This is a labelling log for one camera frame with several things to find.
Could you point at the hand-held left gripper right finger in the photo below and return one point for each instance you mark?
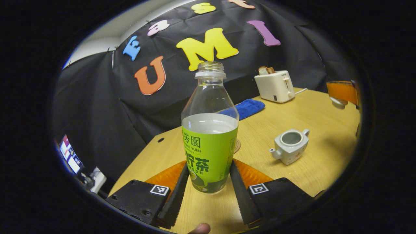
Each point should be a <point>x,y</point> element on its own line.
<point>242,201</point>

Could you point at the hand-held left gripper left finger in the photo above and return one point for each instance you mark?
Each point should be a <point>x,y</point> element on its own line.
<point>175,201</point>

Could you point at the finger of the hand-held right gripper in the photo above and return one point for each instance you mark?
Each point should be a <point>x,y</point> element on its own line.
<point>343,91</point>

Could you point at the white teacup lid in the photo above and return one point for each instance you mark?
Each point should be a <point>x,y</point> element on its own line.
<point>338,103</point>

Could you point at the round wooden coaster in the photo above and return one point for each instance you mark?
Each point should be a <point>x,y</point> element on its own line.
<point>237,147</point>

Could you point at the green label water bottle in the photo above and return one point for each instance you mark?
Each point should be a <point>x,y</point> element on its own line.
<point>209,152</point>

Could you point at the white toaster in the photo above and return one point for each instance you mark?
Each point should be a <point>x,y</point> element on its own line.
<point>273,87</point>

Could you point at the bread slice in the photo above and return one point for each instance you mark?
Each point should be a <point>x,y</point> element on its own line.
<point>265,70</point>

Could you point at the white side desk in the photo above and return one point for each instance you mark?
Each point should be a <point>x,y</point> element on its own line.
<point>97,180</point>

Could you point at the blue towel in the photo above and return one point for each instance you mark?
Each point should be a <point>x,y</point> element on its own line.
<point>248,107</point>

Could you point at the computer monitor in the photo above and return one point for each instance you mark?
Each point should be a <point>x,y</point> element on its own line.
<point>71,155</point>

